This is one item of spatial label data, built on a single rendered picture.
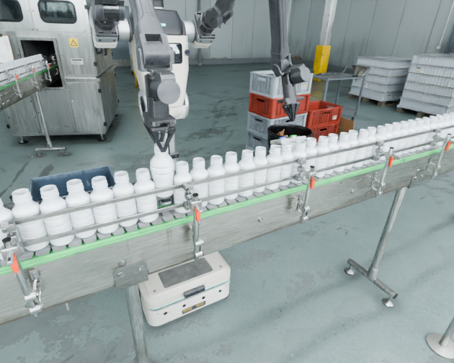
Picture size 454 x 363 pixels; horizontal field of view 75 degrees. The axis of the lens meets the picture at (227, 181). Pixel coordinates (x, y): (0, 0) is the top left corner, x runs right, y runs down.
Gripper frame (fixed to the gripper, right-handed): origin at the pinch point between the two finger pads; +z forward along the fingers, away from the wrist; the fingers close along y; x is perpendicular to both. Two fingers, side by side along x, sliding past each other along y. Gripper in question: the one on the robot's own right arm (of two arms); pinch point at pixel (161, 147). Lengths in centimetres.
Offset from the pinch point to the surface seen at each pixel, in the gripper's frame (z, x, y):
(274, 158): 9.7, 40.1, 2.2
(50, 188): 7.0, -29.3, -1.1
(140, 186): 9.9, -7.5, 2.2
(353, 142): 10, 82, 2
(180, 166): 6.4, 4.9, 1.9
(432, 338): 121, 135, 44
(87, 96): 59, 13, -364
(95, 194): 9.8, -19.4, 2.0
